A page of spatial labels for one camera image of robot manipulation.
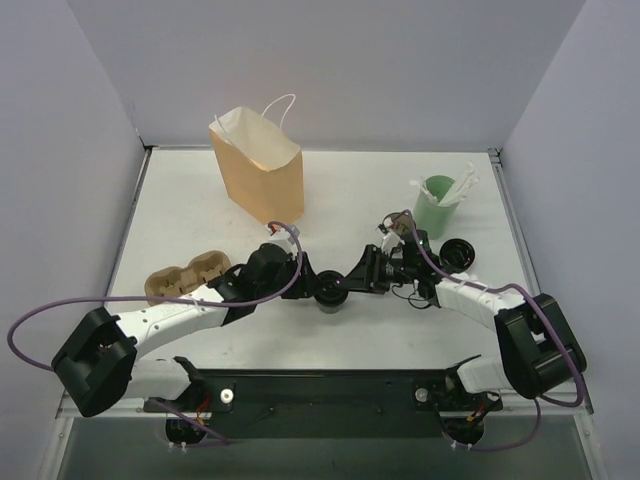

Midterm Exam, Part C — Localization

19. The brown paper bag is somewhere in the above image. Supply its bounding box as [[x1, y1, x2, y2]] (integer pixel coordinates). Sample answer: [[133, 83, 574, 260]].
[[209, 106, 305, 224]]

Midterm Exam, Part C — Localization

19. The green plastic straw holder cup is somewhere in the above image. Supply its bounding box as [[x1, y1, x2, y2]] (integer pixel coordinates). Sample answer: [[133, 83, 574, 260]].
[[412, 175, 462, 240]]

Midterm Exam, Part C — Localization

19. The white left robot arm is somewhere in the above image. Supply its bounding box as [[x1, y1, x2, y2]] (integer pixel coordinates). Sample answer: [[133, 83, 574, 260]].
[[51, 243, 321, 417]]

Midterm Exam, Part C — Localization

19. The brown pulp cup carrier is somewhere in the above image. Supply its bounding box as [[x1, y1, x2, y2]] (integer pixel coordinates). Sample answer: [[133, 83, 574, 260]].
[[144, 250, 231, 298]]

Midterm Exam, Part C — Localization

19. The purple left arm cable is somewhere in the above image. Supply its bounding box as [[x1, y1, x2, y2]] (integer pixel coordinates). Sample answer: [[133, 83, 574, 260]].
[[7, 220, 304, 374]]

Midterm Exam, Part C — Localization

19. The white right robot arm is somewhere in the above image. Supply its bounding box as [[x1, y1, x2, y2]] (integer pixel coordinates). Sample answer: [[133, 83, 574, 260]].
[[334, 230, 586, 408]]

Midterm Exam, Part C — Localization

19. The black paper coffee cup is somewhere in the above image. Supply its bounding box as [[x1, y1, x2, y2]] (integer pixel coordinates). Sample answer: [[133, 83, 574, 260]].
[[317, 302, 344, 314]]

